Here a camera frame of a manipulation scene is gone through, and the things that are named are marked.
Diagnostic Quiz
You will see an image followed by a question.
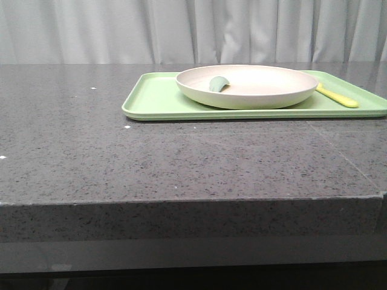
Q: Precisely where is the white round plate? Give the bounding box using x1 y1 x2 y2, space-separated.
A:
176 65 319 109

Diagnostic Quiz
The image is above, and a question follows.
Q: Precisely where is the yellow plastic fork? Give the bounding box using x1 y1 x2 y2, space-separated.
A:
316 83 359 108

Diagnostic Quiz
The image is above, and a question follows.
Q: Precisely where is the green plastic tray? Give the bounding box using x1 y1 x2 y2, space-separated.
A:
122 70 386 121

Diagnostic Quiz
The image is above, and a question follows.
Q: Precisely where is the pale green plastic spoon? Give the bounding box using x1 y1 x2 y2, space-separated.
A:
209 76 229 92

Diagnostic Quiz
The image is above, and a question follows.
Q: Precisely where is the grey pleated curtain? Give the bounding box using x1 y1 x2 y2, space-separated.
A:
1 1 386 64

